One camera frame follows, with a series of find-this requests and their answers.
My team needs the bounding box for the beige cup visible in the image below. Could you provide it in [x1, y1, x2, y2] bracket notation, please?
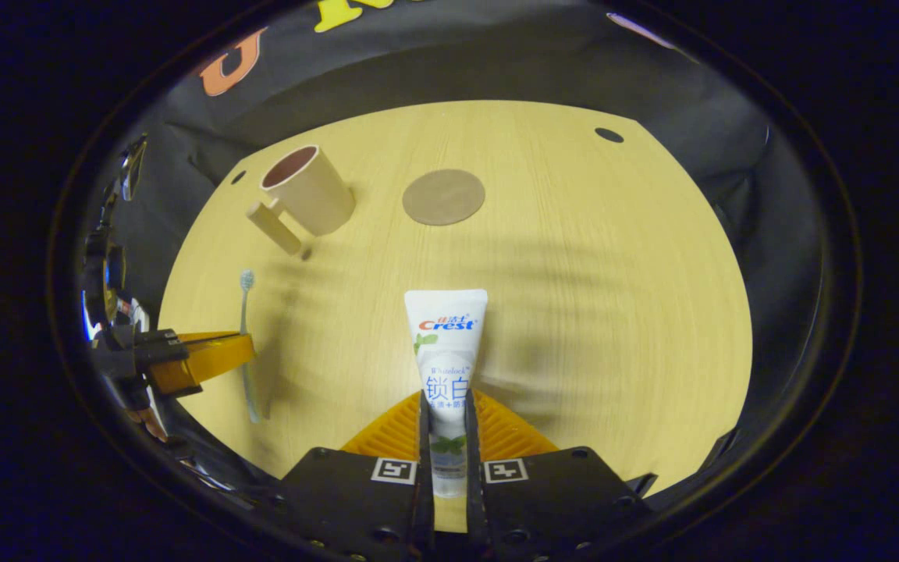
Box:
[247, 144, 357, 258]

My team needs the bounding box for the pale green toothbrush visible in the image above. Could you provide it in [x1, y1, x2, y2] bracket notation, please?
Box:
[238, 269, 265, 424]

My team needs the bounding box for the white toothpaste tube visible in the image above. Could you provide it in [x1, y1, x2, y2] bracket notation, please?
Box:
[405, 289, 489, 499]

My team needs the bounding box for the brown round coaster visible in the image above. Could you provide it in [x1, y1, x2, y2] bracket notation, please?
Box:
[403, 169, 486, 227]

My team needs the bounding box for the black backdrop cloth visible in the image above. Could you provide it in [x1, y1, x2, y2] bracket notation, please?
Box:
[106, 0, 825, 508]

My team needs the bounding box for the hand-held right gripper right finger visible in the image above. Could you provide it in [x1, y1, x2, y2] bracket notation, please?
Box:
[464, 390, 658, 562]

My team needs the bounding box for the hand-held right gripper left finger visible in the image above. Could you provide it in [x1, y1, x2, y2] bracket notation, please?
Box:
[278, 390, 436, 562]

